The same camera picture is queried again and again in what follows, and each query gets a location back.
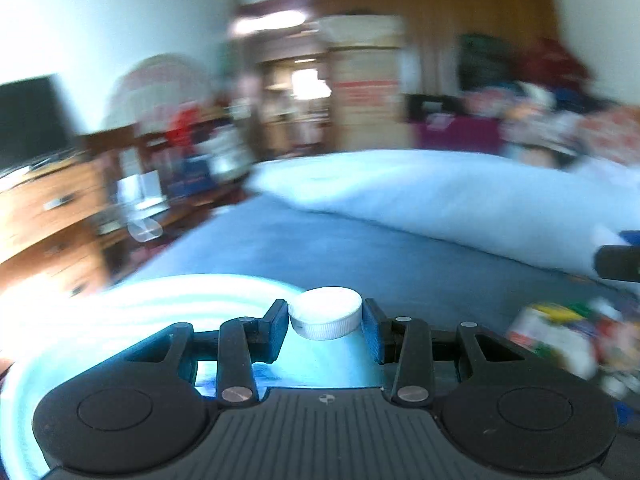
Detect black television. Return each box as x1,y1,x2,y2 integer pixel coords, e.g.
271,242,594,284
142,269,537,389
0,75,76,171

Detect clear plastic container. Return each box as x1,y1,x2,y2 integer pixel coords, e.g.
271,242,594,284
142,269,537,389
127,219,163,244

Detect purple storage box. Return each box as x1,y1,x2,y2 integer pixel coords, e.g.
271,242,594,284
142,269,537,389
407,94,503,153

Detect pile of clothes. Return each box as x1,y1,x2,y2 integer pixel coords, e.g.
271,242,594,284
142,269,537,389
457,32,640,166

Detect blue bed sheet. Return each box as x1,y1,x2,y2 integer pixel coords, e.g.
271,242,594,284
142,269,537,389
107,195,640,386

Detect red object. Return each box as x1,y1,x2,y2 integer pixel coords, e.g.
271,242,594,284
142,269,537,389
167,107,201,148

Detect ceiling lamp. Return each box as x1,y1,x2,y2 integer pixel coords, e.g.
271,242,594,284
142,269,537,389
232,10,306,33

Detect round white mesh cover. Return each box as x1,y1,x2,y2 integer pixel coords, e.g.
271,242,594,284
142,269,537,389
102,54,216,133

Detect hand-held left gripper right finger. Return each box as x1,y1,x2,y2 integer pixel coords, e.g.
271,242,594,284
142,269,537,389
363,298,537,407

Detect wooden dresser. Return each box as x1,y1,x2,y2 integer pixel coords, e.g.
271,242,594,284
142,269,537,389
0,127,251,296

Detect white pillow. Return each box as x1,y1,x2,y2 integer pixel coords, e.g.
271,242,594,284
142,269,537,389
247,149,640,281

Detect white round plate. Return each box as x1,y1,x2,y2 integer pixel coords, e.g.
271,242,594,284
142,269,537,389
0,274,386,480

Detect white plastic jar lid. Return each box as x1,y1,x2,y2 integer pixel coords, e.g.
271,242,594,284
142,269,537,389
288,287,362,341

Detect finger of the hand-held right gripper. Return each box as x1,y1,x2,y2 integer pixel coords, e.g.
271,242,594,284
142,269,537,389
594,244,640,282

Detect stack of cardboard boxes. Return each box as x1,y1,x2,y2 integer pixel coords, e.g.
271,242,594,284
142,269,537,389
320,15,408,153

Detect blue box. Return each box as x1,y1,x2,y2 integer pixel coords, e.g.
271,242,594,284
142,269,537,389
167,157,213,193

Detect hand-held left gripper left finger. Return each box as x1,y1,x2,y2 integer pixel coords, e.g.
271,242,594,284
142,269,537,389
125,299,289,407

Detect pile of colourful packets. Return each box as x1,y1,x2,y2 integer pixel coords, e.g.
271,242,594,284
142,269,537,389
505,300,640,401

